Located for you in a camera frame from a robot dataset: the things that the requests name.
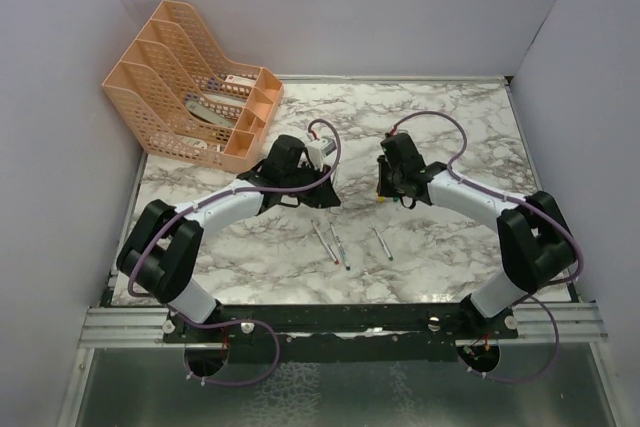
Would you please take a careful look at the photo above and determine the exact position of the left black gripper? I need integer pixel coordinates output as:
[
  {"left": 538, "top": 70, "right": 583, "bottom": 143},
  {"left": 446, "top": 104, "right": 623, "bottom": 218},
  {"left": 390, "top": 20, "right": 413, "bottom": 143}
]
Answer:
[{"left": 283, "top": 161, "right": 341, "bottom": 209}]

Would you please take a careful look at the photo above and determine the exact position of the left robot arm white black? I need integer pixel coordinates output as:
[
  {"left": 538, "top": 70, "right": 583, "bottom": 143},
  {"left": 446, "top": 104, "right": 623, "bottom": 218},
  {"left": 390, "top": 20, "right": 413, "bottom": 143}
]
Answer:
[{"left": 116, "top": 134, "right": 342, "bottom": 342}]

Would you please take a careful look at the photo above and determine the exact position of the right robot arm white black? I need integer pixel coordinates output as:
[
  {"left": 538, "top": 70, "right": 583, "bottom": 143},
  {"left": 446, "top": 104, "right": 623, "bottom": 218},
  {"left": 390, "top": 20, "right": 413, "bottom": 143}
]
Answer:
[{"left": 377, "top": 133, "right": 579, "bottom": 338}]

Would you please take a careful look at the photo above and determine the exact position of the white pen red end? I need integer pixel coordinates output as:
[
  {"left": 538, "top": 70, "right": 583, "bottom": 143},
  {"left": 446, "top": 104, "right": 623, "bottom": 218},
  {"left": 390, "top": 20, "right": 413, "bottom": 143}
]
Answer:
[{"left": 311, "top": 221, "right": 340, "bottom": 265}]

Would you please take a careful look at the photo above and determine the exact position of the white pen green end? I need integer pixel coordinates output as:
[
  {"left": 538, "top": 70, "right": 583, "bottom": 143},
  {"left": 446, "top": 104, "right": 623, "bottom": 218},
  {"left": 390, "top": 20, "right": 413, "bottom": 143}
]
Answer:
[{"left": 372, "top": 226, "right": 394, "bottom": 261}]

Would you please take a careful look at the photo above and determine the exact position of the white pen blue end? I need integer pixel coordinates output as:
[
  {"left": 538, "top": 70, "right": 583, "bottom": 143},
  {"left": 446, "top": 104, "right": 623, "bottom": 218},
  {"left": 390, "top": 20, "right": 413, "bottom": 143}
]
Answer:
[{"left": 329, "top": 222, "right": 351, "bottom": 271}]

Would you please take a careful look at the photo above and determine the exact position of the white card in organizer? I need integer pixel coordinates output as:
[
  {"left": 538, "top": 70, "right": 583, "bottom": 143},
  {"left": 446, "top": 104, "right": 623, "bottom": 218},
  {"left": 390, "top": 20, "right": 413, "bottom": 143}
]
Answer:
[{"left": 225, "top": 74, "right": 256, "bottom": 88}]

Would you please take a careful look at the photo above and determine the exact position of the grey stapler in organizer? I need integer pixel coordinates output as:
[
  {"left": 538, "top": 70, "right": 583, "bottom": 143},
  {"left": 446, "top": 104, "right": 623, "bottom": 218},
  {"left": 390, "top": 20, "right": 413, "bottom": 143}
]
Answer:
[{"left": 185, "top": 100, "right": 234, "bottom": 128}]

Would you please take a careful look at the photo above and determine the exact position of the orange mesh file organizer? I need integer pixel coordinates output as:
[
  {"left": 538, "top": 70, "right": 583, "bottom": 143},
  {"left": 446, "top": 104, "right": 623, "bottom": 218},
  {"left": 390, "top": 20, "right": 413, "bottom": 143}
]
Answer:
[{"left": 103, "top": 0, "right": 284, "bottom": 173}]

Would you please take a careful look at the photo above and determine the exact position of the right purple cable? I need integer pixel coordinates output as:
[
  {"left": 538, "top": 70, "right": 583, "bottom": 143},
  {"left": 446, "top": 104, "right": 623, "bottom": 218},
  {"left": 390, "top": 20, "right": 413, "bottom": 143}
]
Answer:
[{"left": 387, "top": 110, "right": 586, "bottom": 382}]

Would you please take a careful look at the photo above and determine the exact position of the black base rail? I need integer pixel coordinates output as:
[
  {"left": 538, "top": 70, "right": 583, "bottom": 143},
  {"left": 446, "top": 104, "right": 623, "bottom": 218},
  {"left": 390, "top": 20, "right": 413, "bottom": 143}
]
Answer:
[{"left": 163, "top": 303, "right": 518, "bottom": 364}]

